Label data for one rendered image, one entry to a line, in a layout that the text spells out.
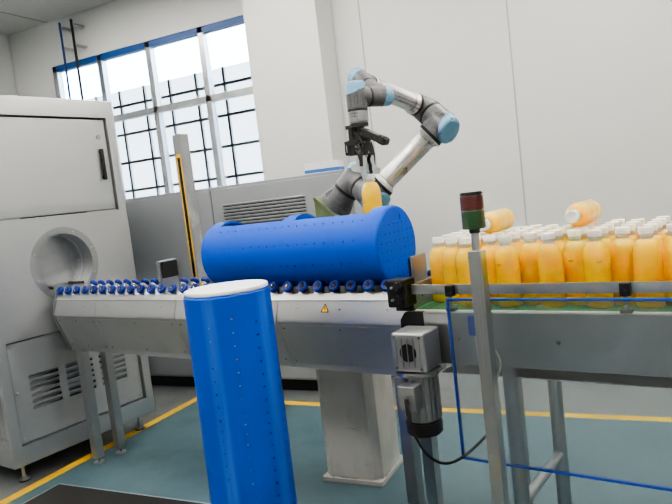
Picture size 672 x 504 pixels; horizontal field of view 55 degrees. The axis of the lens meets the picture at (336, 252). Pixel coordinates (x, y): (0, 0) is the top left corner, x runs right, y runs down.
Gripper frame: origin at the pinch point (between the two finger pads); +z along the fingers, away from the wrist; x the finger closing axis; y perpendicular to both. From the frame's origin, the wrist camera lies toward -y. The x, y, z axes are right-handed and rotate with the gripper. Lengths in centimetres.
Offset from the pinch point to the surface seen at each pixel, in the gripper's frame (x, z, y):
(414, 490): 14, 113, -15
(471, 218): 44, 15, -59
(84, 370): 15, 84, 181
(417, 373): 40, 61, -35
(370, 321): 19, 51, -6
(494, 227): 8, 21, -50
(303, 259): 19.3, 27.9, 20.2
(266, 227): 14.7, 15.2, 40.6
